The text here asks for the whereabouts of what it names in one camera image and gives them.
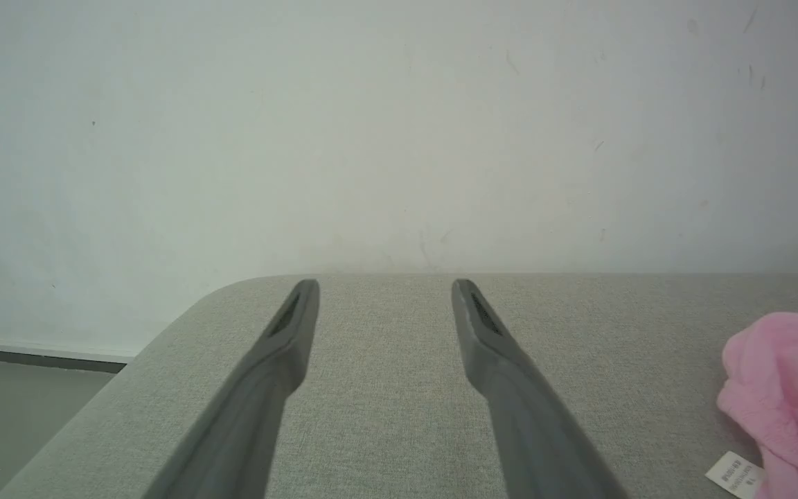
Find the pink fluffy garment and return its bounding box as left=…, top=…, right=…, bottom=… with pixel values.
left=717, top=310, right=798, bottom=499

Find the dark grey baseboard strip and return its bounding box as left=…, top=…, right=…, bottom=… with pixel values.
left=0, top=347, right=127, bottom=374

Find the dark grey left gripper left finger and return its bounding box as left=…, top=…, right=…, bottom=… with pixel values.
left=143, top=279, right=321, bottom=499

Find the white garment care label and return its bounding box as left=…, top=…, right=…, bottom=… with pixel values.
left=705, top=451, right=765, bottom=499

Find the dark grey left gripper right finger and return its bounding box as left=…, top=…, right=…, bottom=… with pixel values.
left=451, top=279, right=630, bottom=499

